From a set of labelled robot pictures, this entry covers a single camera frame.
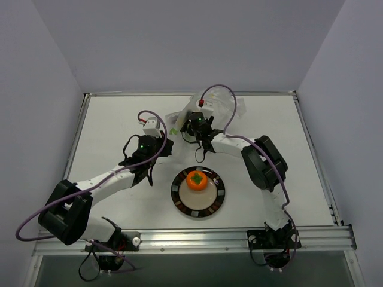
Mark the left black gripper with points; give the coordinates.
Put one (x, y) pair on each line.
(165, 145)

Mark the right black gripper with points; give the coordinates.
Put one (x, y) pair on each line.
(187, 127)

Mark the clear printed plastic bag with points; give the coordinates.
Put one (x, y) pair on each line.
(215, 104)

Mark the orange fake persimmon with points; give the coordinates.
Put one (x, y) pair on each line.
(197, 180)

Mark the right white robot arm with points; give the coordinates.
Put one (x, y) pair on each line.
(266, 168)

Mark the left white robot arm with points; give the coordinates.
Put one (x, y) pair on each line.
(67, 215)

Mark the round dark rimmed plate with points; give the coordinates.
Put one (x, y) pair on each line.
(198, 204)

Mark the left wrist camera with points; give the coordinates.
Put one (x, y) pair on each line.
(152, 127)

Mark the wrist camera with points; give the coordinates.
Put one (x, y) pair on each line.
(152, 127)
(206, 107)

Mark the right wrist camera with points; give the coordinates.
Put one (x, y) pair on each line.
(206, 107)

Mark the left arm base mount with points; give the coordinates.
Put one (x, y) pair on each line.
(123, 241)

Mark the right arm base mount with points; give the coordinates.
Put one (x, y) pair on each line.
(269, 239)

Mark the front aluminium rail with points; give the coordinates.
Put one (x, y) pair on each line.
(216, 240)

